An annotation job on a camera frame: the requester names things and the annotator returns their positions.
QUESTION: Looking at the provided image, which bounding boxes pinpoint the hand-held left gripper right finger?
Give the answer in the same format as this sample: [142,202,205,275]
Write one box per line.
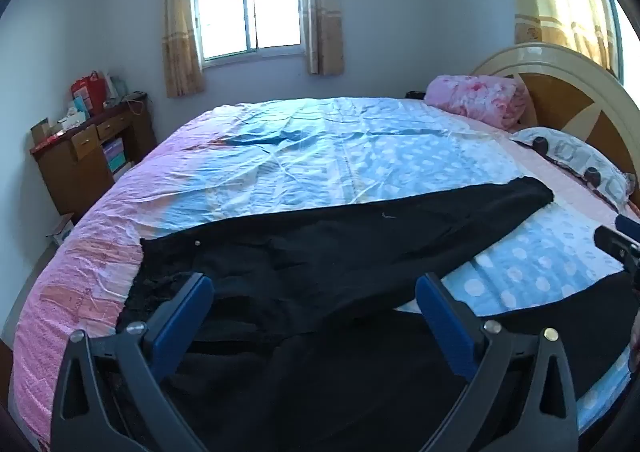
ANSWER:
[415,273,581,452]

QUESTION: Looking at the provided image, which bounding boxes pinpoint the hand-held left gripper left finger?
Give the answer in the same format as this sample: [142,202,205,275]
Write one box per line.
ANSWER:
[52,273,216,452]

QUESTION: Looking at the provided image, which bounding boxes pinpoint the black pants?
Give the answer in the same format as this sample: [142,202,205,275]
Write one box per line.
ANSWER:
[115,177,638,452]

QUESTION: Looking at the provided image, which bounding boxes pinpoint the grey patterned pillow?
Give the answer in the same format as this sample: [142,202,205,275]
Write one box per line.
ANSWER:
[510,127,635,207]

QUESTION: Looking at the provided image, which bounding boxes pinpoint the cream and wood headboard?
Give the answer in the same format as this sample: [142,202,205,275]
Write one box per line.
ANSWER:
[470,44,640,213]

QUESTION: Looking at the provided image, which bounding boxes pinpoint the small carton box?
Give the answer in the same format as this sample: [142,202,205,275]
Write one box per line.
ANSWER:
[45,213,76,246]

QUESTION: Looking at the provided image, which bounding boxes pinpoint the stack of pastel boxes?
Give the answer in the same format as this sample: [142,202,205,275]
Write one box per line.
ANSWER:
[102,137,134,181]

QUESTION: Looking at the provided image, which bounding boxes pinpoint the brown wooden desk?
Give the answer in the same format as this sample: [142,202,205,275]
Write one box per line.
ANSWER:
[30,92,158,223]

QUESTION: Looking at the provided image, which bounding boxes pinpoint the blue and pink bed sheet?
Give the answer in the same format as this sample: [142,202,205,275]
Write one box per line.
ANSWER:
[10,96,640,438]

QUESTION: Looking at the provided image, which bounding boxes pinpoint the pink floral rolled blanket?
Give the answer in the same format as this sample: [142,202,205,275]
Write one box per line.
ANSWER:
[425,75,532,133]

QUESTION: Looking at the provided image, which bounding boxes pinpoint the open cardboard box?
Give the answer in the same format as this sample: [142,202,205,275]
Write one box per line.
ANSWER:
[31,118,67,143]

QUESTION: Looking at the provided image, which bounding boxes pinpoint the teal box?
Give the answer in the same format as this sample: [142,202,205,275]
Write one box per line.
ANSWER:
[65,99,92,121]

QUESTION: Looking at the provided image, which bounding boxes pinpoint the white and teal paper bag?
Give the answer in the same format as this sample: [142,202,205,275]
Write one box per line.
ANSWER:
[104,74,132,105]

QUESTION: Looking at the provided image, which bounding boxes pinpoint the red gift bag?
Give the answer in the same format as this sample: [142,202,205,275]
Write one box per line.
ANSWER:
[70,70,107,115]

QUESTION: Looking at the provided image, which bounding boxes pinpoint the beige patterned curtain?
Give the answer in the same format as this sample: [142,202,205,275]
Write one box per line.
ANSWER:
[162,0,206,98]
[301,0,346,77]

